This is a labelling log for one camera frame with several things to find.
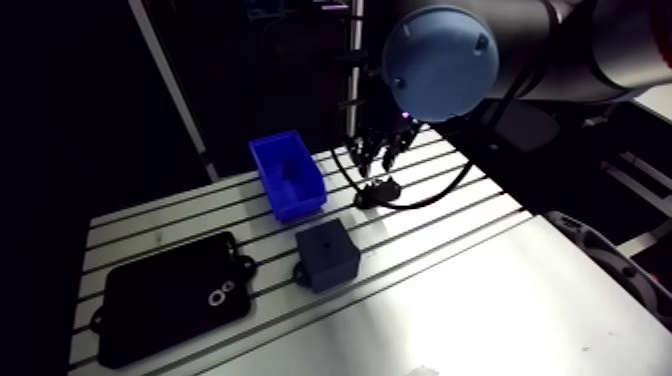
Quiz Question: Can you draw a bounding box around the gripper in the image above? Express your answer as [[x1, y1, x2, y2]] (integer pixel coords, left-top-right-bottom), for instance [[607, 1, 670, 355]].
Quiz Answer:
[[346, 70, 423, 180]]

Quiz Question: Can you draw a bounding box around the black oval holder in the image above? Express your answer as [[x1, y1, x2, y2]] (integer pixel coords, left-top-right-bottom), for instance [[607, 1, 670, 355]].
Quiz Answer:
[[352, 176, 403, 210]]

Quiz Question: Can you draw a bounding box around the blue bin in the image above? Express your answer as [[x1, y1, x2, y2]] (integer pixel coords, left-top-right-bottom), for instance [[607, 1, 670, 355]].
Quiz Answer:
[[248, 129, 329, 224]]

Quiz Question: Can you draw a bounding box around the dark blue-grey block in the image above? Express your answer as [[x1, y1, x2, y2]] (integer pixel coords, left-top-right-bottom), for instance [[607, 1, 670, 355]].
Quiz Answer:
[[292, 217, 363, 294]]

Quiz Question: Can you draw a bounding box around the pale holed strip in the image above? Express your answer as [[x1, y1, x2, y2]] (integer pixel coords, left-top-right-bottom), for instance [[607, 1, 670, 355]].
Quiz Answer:
[[544, 209, 672, 333]]

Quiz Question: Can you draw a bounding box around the black tray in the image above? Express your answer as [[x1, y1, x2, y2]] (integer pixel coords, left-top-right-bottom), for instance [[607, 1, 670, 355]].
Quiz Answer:
[[89, 230, 259, 370]]

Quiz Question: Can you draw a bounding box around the black cable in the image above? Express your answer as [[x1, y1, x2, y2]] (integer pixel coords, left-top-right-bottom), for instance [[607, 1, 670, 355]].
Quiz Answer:
[[329, 57, 545, 212]]

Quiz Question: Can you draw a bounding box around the white upright post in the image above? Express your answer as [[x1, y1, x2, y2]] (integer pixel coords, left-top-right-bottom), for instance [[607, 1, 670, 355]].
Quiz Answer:
[[344, 0, 365, 140]]

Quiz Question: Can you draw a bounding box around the white slanted post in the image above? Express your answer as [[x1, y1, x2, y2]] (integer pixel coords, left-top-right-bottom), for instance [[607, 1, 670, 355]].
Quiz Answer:
[[127, 0, 221, 183]]

